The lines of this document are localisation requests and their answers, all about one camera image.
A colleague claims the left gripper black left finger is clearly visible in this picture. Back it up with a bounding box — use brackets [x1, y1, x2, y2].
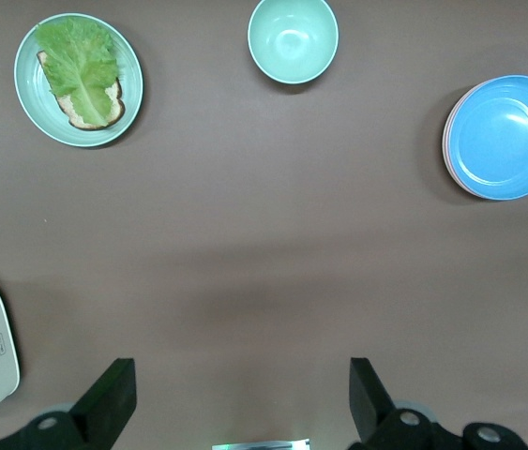
[0, 358, 139, 450]

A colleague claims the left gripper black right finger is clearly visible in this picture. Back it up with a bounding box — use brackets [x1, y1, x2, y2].
[349, 357, 528, 450]

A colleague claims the pink plate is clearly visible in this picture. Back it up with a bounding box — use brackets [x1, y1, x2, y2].
[441, 86, 486, 199]

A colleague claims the blue plate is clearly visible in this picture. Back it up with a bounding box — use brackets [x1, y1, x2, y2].
[445, 74, 528, 201]

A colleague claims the toasted bread slice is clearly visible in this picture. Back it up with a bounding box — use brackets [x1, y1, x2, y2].
[36, 50, 127, 131]

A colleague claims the green plate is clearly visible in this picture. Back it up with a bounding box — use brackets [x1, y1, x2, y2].
[13, 12, 144, 148]

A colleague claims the green lettuce leaf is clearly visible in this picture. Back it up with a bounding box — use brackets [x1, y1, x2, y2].
[34, 16, 121, 130]

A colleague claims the small green bowl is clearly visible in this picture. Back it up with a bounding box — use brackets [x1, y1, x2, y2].
[247, 0, 340, 86]

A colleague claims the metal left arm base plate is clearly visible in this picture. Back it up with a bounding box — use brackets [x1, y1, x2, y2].
[210, 437, 312, 450]

